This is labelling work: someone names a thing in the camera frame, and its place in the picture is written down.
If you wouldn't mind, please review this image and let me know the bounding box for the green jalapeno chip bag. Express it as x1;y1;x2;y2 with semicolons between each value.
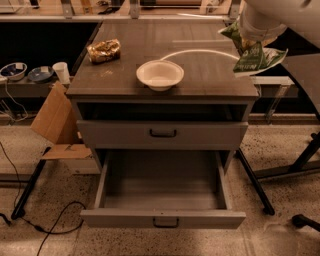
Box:
219;21;288;77

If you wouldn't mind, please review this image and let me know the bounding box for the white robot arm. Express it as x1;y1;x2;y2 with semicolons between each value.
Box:
239;0;320;47

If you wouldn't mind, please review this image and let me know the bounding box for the grey drawer cabinet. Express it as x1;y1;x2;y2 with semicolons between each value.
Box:
67;19;258;165

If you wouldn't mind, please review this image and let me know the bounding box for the brown snack bag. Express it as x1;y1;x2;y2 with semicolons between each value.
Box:
87;39;121;64

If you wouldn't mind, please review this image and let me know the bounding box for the grey upper closed drawer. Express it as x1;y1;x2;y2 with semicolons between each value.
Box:
77;120;248;150

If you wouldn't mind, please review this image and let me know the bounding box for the grey open lower drawer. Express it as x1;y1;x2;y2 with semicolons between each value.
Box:
81;150;246;229

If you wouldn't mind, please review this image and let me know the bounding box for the dark side table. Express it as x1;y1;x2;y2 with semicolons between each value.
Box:
282;53;320;114

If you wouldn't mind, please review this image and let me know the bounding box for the white paper bowl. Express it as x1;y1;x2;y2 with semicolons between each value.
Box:
136;60;184;91

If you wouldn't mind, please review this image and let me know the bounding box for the black right table leg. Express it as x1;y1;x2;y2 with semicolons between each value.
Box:
236;149;275;216

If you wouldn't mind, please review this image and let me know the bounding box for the black table leg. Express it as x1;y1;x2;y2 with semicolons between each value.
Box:
11;159;46;220
236;149;275;216

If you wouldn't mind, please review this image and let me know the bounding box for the white paper cup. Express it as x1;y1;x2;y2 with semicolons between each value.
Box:
52;62;70;85

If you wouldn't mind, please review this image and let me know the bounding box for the brown cardboard box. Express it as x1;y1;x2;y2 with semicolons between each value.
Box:
31;82;92;160

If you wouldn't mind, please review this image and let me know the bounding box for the blue bowl right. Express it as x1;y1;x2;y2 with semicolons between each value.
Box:
27;66;54;83

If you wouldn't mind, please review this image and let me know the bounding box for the black left table leg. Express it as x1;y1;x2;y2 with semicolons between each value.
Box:
11;159;46;220

